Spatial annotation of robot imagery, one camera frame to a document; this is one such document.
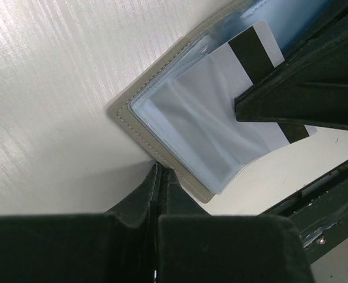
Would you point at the grey card holder wallet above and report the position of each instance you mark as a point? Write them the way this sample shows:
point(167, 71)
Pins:
point(181, 110)

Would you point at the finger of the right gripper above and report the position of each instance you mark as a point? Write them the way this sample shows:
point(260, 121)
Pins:
point(311, 88)
point(333, 16)

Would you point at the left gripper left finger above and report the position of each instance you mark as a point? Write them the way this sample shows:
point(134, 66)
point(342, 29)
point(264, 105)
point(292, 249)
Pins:
point(113, 246)

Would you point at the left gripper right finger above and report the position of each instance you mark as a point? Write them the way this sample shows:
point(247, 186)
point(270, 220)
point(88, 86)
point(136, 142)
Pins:
point(194, 246)

